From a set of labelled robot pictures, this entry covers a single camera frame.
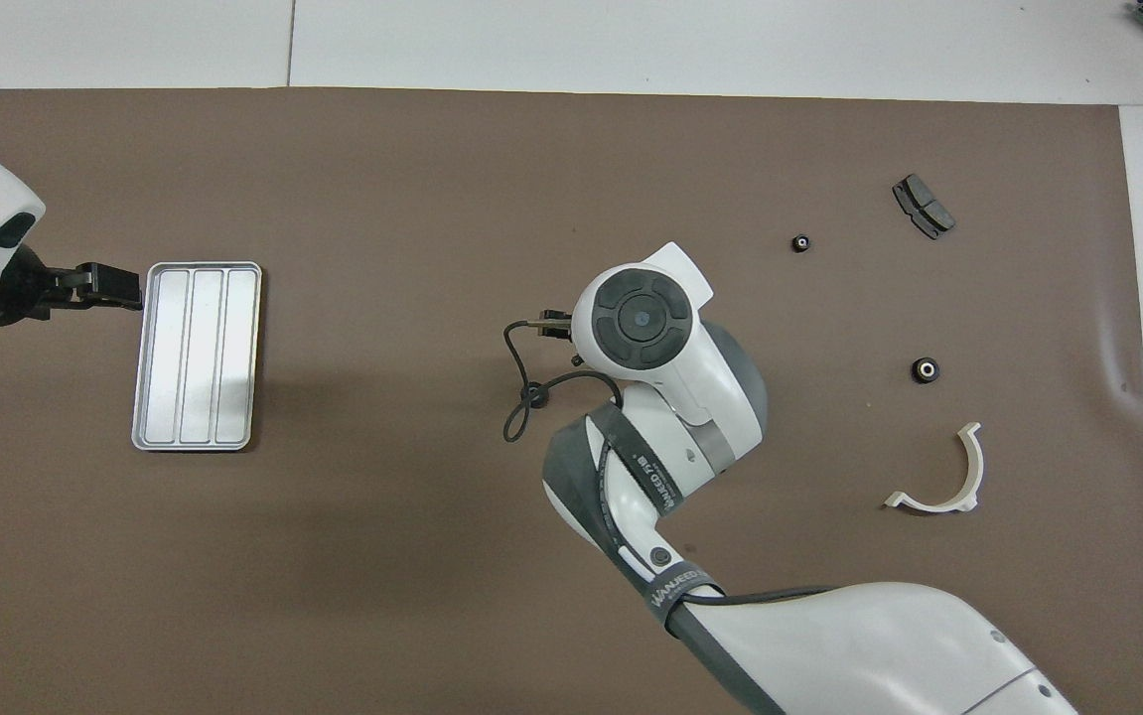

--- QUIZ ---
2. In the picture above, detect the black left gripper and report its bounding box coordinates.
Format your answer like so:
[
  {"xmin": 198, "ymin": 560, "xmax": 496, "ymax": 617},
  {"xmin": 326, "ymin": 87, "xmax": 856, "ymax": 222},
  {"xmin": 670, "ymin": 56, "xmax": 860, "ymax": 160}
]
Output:
[{"xmin": 0, "ymin": 245, "xmax": 144, "ymax": 328}]

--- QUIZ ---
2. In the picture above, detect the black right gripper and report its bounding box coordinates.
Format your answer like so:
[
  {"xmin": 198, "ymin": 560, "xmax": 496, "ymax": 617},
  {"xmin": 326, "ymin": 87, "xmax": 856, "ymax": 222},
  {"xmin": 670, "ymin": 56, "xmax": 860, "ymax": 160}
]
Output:
[{"xmin": 529, "ymin": 310, "xmax": 580, "ymax": 345}]

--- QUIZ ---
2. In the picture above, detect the silver metal tray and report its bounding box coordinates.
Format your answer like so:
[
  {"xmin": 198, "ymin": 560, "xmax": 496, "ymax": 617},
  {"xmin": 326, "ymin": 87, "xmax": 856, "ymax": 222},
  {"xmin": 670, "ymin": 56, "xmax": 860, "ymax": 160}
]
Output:
[{"xmin": 131, "ymin": 261, "xmax": 263, "ymax": 453}]

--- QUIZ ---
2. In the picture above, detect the brown paper table mat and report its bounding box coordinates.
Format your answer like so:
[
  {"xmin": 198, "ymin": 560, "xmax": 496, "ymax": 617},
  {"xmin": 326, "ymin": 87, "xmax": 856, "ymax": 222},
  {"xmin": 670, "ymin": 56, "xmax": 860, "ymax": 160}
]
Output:
[{"xmin": 0, "ymin": 87, "xmax": 1143, "ymax": 715}]

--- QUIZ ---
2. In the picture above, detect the short grey brake pad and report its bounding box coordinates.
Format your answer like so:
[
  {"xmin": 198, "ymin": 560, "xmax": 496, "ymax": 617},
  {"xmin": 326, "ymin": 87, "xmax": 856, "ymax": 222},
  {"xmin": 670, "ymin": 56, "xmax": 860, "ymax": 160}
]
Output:
[{"xmin": 892, "ymin": 174, "xmax": 956, "ymax": 241}]

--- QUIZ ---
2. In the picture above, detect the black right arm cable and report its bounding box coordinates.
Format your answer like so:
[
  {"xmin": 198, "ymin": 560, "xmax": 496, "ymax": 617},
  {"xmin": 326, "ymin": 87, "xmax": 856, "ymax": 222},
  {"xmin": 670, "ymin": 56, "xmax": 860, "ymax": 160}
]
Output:
[{"xmin": 501, "ymin": 318, "xmax": 840, "ymax": 609}]

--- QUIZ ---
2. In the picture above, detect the white curved plastic bracket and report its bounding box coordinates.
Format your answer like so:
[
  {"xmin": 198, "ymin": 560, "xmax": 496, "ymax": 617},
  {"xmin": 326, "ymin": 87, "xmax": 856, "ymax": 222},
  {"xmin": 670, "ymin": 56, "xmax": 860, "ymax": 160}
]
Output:
[{"xmin": 884, "ymin": 421, "xmax": 985, "ymax": 515}]

